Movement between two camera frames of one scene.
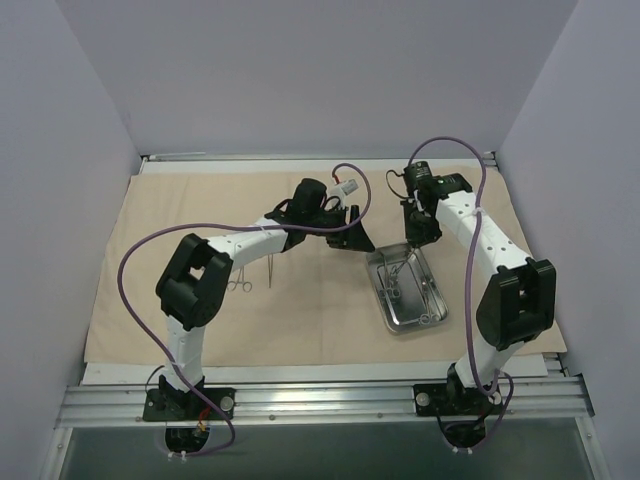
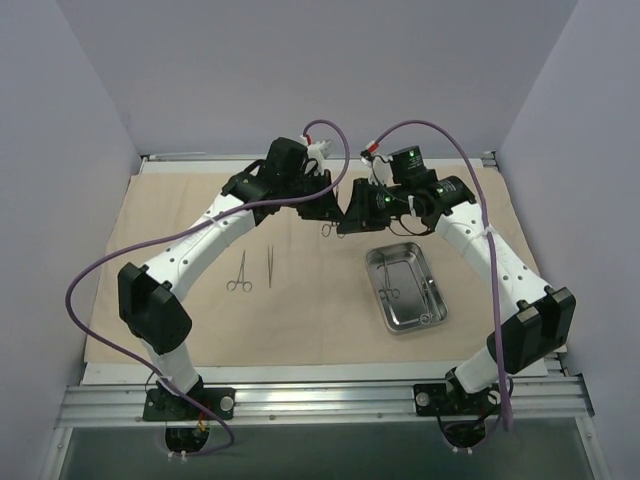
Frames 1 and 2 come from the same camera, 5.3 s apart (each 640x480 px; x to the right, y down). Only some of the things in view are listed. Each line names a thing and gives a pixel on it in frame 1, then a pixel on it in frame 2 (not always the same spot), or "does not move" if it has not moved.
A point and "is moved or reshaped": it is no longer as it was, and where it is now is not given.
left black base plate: x=174 y=405 does not move
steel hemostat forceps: x=247 y=286 does not move
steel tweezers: x=270 y=270 does not move
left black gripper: x=347 y=230 -> x=314 y=195
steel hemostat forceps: x=394 y=269 is moved or reshaped
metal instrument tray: x=406 y=288 does not move
